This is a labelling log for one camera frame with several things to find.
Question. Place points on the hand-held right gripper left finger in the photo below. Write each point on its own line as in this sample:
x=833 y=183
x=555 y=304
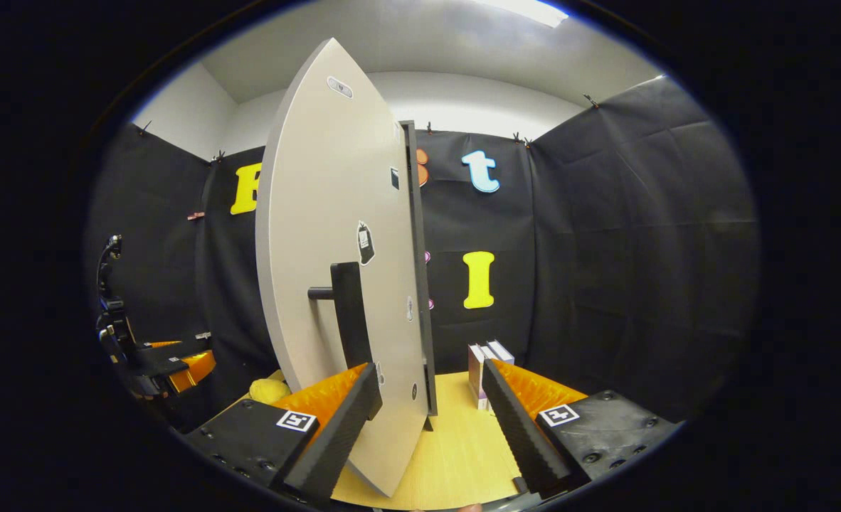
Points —
x=339 y=434

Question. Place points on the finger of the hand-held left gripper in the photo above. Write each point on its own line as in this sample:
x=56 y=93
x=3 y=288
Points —
x=196 y=370
x=178 y=345

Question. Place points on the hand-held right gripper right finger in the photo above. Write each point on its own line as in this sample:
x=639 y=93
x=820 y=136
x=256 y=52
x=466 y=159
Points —
x=520 y=434

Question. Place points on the beige cabinet door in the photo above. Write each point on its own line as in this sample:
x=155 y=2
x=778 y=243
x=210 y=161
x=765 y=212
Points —
x=307 y=249

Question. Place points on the grey cabinet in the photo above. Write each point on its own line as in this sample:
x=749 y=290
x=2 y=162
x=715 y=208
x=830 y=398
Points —
x=413 y=235

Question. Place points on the yellow soft toy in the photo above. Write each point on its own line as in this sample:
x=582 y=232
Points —
x=270 y=391

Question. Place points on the black backdrop cloth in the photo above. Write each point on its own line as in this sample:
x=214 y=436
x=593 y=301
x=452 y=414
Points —
x=641 y=270

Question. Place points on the large ceiling light panel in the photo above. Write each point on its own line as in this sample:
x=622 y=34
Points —
x=527 y=11

